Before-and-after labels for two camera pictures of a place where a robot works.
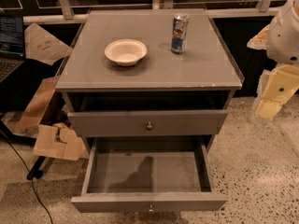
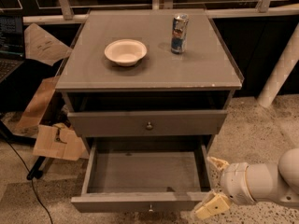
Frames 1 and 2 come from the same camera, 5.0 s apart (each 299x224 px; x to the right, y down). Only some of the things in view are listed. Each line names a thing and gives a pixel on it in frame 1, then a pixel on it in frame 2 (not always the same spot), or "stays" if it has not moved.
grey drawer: [148, 175] stays
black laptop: [12, 51] stays
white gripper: [284, 42] to [233, 180]
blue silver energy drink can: [179, 26] stays
